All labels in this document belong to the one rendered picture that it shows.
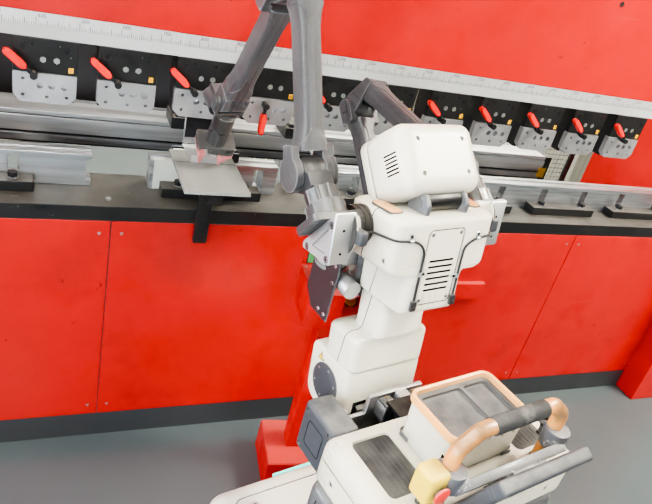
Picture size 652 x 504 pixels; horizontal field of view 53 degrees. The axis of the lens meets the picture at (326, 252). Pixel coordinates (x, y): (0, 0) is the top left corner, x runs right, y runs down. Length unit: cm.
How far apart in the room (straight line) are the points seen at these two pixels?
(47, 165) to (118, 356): 64
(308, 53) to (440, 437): 80
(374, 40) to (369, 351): 94
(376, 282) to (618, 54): 141
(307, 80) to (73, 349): 119
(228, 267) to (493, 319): 115
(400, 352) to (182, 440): 107
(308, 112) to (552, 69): 121
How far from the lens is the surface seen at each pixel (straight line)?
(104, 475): 233
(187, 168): 188
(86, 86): 245
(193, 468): 236
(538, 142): 249
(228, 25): 188
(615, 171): 354
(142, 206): 192
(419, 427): 139
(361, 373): 157
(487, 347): 281
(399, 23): 205
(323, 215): 129
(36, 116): 220
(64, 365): 222
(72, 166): 198
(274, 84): 196
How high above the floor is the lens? 177
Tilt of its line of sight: 29 degrees down
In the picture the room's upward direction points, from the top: 15 degrees clockwise
